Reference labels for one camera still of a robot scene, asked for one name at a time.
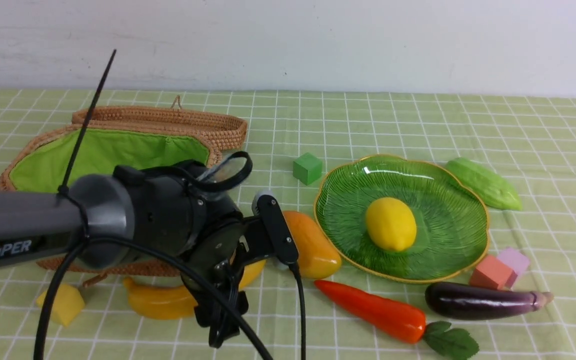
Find green foam cube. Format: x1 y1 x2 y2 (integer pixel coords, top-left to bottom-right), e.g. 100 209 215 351
292 152 323 186

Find purple toy eggplant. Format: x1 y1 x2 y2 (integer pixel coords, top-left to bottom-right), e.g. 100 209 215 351
424 281 554 321

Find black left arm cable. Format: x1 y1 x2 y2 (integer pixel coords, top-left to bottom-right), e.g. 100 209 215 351
33 151 307 360

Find yellow toy banana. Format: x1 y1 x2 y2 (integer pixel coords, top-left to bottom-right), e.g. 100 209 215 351
122 258 267 321

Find woven wicker basket green lining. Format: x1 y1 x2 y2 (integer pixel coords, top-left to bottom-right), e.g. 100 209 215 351
0 125 222 193

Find red foam cube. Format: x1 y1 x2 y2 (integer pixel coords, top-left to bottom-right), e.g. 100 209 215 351
468 255 514 290

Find green glass leaf plate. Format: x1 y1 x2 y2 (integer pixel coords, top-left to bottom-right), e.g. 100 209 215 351
313 154 490 284

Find purple foam cube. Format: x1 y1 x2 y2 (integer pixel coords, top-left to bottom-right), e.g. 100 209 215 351
496 247 531 289

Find green checkered tablecloth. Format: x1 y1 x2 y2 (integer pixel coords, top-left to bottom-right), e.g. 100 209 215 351
0 89 576 360

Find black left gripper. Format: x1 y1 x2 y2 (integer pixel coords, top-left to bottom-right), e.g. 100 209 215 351
183 219 269 328

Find orange toy carrot green leaves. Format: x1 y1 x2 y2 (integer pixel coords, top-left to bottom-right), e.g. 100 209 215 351
313 279 480 360

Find orange toy mango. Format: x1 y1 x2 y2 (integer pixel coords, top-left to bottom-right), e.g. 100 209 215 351
283 210 342 280

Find green toy bitter gourd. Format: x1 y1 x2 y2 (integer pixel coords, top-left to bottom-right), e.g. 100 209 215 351
445 157 522 211

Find woven wicker basket lid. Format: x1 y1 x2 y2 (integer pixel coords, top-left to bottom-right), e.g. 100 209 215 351
91 96 249 151

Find yellow toy lemon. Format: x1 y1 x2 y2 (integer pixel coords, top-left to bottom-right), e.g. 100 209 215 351
365 197 418 253

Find yellow foam cube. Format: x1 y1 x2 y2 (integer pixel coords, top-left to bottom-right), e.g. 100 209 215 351
50 284 86 327

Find black cable tie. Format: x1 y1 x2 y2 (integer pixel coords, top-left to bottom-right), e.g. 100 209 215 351
57 48 117 239

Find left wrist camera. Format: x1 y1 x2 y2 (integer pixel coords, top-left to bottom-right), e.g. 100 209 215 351
252 190 299 272

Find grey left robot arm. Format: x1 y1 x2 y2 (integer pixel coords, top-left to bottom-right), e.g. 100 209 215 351
0 159 275 328

